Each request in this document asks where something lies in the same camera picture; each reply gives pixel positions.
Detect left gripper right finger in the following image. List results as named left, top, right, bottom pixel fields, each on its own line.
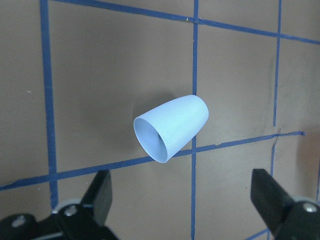
left=250, top=168, right=320, bottom=240

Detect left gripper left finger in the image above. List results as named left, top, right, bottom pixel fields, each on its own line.
left=0, top=170, right=117, bottom=240

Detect light blue plastic cup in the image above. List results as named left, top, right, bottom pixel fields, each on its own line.
left=133, top=95, right=209, bottom=164

